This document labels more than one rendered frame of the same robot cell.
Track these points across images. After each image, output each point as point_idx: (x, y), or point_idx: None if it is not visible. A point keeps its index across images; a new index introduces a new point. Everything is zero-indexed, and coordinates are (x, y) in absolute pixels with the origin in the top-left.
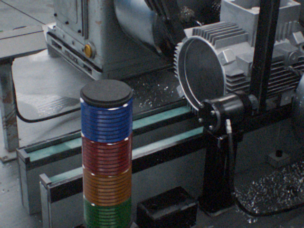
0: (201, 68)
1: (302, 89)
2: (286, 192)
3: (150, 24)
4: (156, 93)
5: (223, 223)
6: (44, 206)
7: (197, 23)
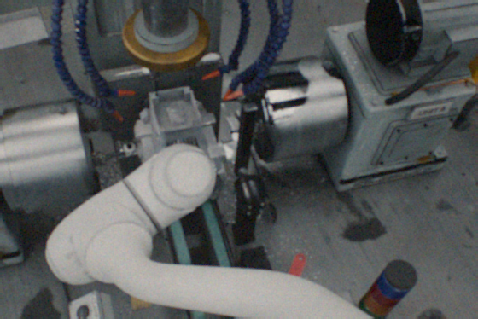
0: None
1: (279, 142)
2: None
3: (90, 191)
4: (63, 216)
5: (261, 236)
6: None
7: (119, 155)
